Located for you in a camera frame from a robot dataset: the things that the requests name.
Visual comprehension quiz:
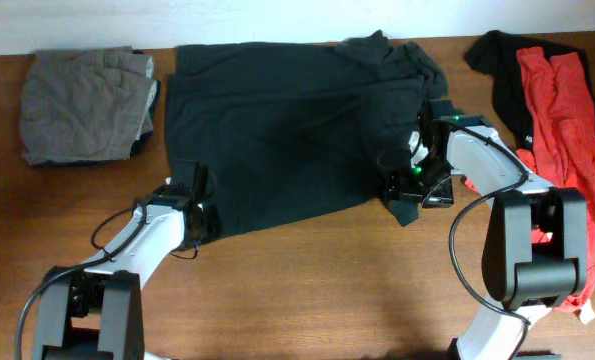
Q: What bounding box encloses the dark green t-shirt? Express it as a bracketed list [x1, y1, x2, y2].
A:
[165, 32, 448, 237]

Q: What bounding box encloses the red t-shirt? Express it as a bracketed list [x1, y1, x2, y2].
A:
[464, 46, 595, 325]

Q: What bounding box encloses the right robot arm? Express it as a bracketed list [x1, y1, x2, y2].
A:
[376, 100, 587, 360]

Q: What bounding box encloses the folded grey-brown garment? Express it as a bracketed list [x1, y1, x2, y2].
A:
[19, 47, 160, 167]

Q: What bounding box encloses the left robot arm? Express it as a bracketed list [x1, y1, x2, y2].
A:
[15, 160, 221, 360]

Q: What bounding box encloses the black garment under red shirt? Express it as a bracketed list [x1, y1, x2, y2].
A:
[464, 30, 592, 152]

